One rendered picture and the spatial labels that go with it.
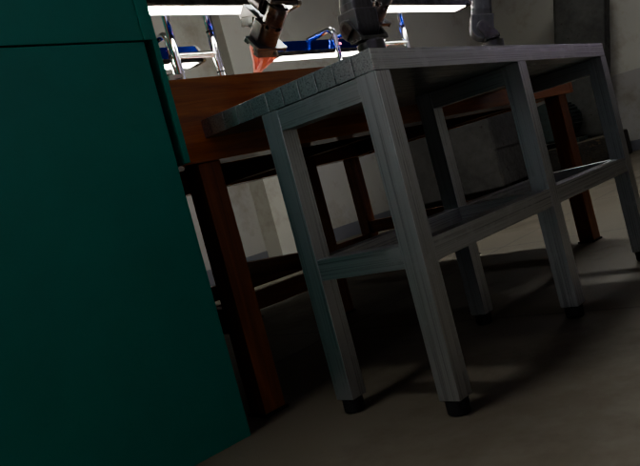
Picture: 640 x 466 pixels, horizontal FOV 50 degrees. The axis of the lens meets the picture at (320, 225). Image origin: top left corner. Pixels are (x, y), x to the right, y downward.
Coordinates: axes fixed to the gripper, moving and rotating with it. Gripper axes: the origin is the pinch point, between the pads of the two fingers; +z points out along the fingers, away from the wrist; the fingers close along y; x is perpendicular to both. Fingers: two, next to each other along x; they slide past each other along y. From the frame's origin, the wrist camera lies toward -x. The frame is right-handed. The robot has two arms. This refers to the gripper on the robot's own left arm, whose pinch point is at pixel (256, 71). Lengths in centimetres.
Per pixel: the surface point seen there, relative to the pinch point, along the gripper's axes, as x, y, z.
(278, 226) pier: -137, -216, 242
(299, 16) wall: -290, -326, 150
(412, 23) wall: -299, -515, 165
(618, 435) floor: 123, 32, -19
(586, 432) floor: 120, 32, -16
